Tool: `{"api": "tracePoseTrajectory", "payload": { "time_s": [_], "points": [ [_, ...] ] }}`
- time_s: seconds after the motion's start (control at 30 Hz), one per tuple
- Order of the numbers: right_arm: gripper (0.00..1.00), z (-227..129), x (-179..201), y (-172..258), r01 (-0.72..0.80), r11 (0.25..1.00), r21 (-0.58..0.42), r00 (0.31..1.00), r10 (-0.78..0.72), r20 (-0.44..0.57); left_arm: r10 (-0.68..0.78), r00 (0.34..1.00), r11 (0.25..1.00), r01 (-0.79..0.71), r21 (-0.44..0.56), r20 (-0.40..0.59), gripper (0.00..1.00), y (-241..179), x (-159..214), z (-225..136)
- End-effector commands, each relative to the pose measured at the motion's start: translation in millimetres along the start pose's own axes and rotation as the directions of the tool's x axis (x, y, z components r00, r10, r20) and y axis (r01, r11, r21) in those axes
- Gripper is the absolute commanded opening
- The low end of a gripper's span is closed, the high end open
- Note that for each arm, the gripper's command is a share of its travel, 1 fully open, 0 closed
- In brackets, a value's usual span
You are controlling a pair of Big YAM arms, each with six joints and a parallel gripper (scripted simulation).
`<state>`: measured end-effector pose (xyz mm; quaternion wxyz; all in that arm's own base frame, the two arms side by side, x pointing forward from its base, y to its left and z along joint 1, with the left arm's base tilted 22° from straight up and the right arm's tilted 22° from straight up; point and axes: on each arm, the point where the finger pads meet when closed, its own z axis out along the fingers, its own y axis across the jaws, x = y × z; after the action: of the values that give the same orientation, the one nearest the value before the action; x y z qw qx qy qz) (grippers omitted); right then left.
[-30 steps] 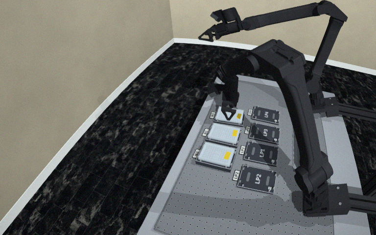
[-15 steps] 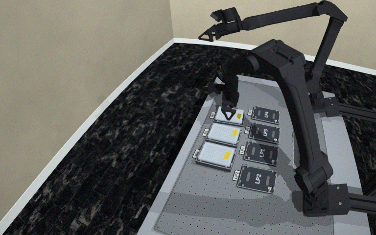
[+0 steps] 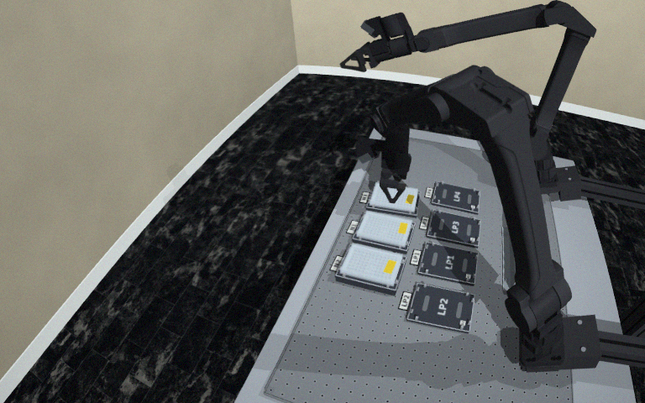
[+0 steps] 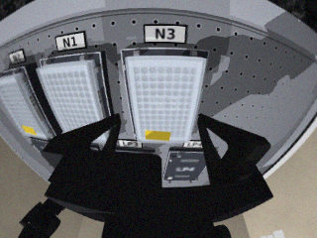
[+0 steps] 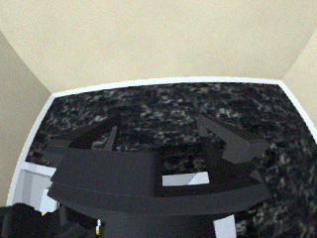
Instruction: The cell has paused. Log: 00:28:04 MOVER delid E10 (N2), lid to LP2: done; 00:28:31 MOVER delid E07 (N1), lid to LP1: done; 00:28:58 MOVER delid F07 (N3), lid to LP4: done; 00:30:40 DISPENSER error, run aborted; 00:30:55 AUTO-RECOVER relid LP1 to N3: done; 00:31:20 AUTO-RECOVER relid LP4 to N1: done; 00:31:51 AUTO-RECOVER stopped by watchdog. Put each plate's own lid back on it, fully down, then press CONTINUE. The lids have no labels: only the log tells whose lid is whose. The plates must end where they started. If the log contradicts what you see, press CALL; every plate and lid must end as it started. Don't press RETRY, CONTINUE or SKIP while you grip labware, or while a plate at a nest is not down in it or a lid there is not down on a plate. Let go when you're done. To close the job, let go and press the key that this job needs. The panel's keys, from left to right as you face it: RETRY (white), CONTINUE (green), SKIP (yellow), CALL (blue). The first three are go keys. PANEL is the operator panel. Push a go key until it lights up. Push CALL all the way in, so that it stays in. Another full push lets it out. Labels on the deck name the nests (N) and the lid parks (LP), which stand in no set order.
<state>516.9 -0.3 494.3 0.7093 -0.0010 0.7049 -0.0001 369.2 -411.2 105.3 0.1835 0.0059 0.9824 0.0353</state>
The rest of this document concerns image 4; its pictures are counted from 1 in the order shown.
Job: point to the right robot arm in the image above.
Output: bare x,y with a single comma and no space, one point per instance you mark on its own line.
221,231

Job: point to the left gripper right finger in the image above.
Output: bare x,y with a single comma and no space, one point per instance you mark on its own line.
244,148

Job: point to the grey perforated work table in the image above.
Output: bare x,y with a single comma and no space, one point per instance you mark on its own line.
254,81

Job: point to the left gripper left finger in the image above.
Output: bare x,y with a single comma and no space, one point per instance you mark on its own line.
82,137

